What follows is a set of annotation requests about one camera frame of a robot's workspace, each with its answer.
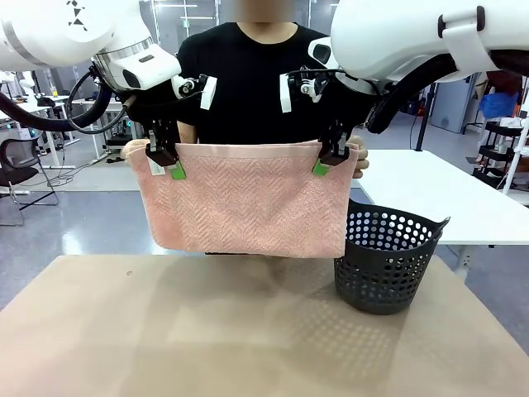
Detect blue hanging bag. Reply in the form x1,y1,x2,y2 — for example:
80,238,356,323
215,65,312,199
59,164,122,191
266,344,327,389
479,91,520,119

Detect dark red hanging jacket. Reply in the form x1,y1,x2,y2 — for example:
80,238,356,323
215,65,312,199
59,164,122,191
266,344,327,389
485,69,524,98

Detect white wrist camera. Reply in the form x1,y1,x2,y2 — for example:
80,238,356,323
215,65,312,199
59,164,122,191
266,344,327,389
171,73,218,111
279,68,331,114

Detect thick black arm hose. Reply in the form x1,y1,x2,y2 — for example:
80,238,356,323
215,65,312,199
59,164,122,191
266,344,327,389
0,80,112,132
365,48,529,136

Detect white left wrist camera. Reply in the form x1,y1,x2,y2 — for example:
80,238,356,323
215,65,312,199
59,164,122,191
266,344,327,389
171,73,218,111

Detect large white table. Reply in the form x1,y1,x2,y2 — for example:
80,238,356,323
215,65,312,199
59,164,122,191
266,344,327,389
349,148,529,274

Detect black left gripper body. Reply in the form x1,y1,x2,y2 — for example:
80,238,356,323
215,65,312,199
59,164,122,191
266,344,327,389
134,88,199,125

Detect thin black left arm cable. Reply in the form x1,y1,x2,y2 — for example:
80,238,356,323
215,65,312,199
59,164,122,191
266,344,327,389
65,68,129,134

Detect black tripod pole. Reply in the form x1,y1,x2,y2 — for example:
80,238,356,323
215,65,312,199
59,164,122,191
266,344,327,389
414,82,436,152

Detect person's left hand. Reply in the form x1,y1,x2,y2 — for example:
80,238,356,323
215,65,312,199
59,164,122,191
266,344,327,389
347,135,370,179

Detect grey door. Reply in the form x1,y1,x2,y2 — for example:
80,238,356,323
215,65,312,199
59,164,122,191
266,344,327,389
429,77,483,134

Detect white desk carrying robots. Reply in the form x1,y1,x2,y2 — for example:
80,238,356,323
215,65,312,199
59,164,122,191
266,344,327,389
90,123,140,165

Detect white desk with monitor lights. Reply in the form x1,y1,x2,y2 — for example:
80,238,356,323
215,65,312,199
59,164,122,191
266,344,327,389
0,94,82,170

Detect pink terry towel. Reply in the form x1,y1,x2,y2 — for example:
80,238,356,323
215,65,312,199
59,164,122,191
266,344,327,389
125,138,360,260

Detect white shelf frame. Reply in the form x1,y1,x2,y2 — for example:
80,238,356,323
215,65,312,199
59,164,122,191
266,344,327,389
502,119,529,203

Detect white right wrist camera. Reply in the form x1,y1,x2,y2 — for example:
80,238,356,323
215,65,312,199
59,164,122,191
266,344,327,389
279,68,331,114

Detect black trolley cart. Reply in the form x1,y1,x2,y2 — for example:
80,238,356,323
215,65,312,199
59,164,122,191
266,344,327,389
473,119,528,191

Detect person in black T-shirt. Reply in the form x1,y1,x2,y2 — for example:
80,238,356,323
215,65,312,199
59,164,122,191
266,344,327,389
175,20,356,145

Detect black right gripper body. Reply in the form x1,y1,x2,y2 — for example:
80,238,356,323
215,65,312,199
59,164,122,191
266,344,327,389
330,93,375,132

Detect dark grey perforated laundry basket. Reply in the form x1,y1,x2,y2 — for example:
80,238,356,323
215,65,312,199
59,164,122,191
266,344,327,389
332,199,451,316

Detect thick black right arm hose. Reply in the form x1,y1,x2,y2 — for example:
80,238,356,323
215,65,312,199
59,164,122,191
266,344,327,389
365,48,529,136

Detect black mesh office chair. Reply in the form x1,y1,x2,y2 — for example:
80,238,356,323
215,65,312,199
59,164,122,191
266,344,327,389
0,137,60,227

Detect thick black left arm hose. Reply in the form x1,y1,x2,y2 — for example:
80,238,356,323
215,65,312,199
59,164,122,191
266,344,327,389
0,80,112,132

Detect black luggage case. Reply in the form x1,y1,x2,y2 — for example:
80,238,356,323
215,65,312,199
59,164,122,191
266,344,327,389
397,95,425,116

